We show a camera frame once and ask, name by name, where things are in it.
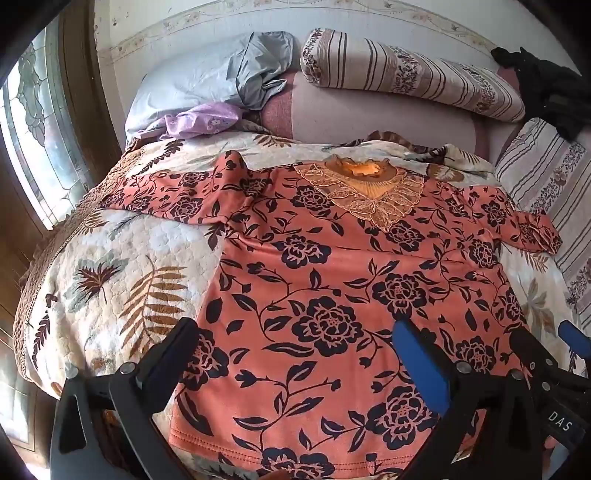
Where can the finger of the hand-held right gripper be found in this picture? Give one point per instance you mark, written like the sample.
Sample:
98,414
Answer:
531,351
572,337

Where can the purple floral cloth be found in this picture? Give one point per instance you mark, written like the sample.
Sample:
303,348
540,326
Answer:
198,121

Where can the orange black floral blouse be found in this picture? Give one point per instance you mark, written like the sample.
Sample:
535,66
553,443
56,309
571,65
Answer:
323,277

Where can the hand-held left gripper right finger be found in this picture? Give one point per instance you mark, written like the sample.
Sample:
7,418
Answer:
418,364

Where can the black cloth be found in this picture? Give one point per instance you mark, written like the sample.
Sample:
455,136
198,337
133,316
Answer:
549,92

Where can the striped pillow at right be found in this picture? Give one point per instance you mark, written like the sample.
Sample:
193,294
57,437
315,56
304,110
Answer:
554,184

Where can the grey pillow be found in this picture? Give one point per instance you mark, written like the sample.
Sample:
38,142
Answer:
194,83

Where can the striped floral bolster pillow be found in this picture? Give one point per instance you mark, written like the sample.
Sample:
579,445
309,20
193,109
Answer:
406,74

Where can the stained glass window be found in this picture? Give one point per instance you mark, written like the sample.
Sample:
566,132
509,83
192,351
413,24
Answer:
41,129

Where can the pink quilted cushion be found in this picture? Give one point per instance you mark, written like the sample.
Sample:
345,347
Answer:
369,115

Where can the leaf print quilted blanket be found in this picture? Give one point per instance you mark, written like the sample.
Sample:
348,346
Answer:
138,240

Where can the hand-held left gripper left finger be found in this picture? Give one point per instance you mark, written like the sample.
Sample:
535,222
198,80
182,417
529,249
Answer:
178,344

